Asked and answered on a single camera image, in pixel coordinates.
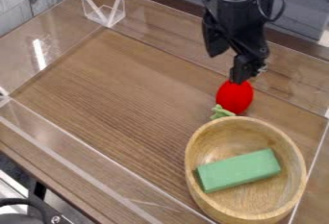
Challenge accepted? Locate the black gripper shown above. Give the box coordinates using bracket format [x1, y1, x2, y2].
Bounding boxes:
[202, 0, 272, 85]

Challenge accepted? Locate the green rectangular block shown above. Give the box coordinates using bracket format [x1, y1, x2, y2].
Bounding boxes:
[196, 148, 281, 193]

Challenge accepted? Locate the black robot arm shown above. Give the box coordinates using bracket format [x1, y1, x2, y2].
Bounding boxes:
[202, 0, 275, 85]

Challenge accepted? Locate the brown wooden bowl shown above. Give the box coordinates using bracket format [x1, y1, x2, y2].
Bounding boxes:
[184, 116, 307, 224]

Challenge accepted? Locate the red toy strawberry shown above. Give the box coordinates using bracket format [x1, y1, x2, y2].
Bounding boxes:
[210, 81, 253, 120]

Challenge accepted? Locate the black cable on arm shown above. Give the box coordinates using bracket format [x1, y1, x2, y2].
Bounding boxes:
[256, 0, 288, 23]

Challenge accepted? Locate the clear acrylic corner bracket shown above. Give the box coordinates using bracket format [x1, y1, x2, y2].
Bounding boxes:
[82, 0, 126, 28]

